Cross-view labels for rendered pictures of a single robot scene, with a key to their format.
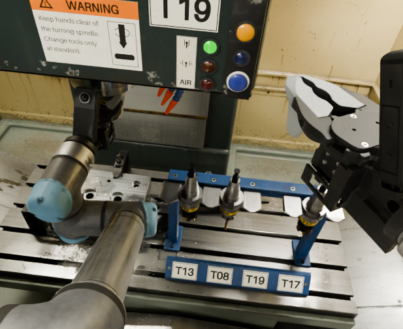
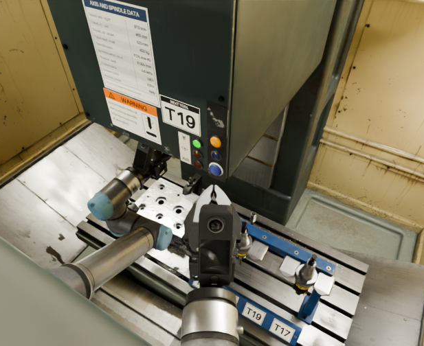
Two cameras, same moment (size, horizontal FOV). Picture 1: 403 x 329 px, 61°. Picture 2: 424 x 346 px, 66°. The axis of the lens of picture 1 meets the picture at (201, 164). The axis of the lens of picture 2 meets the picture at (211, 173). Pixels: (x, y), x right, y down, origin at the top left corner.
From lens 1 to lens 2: 0.37 m
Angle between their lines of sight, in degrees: 20
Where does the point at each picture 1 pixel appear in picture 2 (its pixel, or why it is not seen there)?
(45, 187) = (98, 198)
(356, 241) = (378, 323)
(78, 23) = (127, 110)
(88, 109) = (143, 152)
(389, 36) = not seen: outside the picture
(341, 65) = not seen: outside the picture
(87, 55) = (132, 127)
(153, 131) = not seen: hidden behind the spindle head
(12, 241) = not seen: hidden behind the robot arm
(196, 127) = (264, 171)
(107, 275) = (94, 266)
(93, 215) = (128, 223)
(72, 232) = (114, 228)
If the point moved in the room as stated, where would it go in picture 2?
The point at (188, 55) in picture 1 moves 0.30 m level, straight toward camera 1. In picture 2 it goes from (185, 144) to (98, 252)
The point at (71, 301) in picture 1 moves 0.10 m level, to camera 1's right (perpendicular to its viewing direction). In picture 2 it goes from (58, 272) to (97, 297)
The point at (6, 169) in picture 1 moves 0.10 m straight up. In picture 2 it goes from (126, 161) to (122, 150)
